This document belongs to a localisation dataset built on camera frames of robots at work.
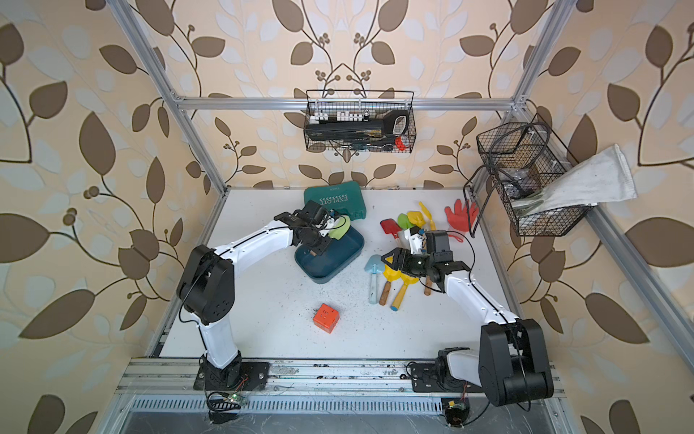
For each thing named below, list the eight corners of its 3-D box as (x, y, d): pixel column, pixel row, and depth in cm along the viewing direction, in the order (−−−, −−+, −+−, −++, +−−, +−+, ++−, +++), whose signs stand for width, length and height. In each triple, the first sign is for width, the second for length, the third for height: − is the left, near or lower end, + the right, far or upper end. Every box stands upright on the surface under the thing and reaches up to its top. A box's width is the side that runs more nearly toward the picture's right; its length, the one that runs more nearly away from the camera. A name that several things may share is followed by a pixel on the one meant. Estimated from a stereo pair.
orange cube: (314, 324, 86) (311, 318, 81) (324, 308, 89) (322, 302, 85) (330, 334, 84) (328, 328, 79) (340, 318, 87) (339, 312, 83)
